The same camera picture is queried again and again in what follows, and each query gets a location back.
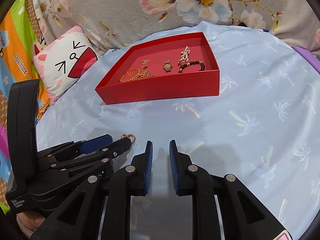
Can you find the gold wrist watch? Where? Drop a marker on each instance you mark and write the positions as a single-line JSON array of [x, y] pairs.
[[168, 66]]

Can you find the white and blue pen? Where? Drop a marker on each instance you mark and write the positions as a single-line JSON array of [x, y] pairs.
[[265, 30]]

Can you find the white cat face pillow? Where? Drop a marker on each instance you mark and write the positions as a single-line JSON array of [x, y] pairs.
[[62, 65]]

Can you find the red cardboard box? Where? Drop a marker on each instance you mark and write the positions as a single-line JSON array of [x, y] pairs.
[[162, 87]]

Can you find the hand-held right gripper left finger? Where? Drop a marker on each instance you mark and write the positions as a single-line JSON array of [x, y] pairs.
[[148, 167]]

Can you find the grey floral blanket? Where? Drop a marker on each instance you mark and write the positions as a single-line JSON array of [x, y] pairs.
[[112, 10]]

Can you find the person's left hand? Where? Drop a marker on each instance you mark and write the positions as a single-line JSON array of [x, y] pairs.
[[30, 221]]

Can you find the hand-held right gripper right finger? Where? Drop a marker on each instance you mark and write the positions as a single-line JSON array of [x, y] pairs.
[[173, 167]]

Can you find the colourful cartoon blanket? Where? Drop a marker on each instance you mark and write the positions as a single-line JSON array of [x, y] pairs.
[[20, 42]]

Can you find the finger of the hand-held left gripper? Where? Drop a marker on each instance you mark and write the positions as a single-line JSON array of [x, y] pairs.
[[97, 142], [120, 147]]

